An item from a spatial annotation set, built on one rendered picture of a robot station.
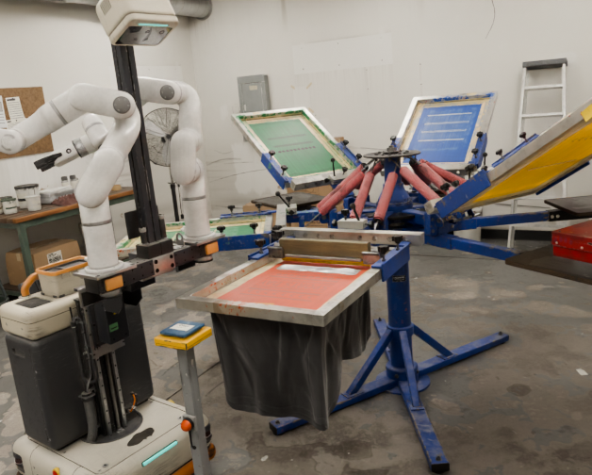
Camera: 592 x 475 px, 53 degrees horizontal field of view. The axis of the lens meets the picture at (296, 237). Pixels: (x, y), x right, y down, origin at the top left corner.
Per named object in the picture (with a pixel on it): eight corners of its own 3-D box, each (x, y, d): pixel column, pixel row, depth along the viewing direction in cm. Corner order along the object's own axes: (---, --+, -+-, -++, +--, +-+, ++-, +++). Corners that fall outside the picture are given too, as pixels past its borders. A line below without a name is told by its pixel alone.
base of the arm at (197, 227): (171, 238, 232) (165, 200, 229) (194, 231, 242) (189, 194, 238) (198, 241, 223) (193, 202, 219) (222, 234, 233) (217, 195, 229)
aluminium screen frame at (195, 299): (324, 327, 179) (323, 315, 179) (176, 307, 208) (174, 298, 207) (407, 256, 246) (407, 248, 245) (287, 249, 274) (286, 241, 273)
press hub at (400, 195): (425, 403, 312) (416, 148, 280) (357, 391, 331) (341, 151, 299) (445, 371, 345) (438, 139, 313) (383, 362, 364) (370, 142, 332)
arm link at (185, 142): (206, 81, 224) (193, 81, 205) (206, 179, 233) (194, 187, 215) (170, 80, 225) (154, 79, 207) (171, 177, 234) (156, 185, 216)
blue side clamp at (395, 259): (384, 282, 220) (383, 264, 218) (371, 281, 222) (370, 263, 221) (409, 259, 245) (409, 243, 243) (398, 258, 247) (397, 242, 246)
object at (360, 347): (330, 428, 202) (320, 313, 192) (320, 426, 203) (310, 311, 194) (378, 369, 240) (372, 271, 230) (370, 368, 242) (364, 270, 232)
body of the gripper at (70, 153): (82, 155, 226) (55, 168, 224) (86, 157, 236) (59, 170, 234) (73, 137, 225) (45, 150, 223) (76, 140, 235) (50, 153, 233)
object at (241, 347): (327, 434, 200) (317, 315, 190) (220, 409, 222) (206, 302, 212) (331, 429, 203) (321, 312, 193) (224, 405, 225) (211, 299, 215)
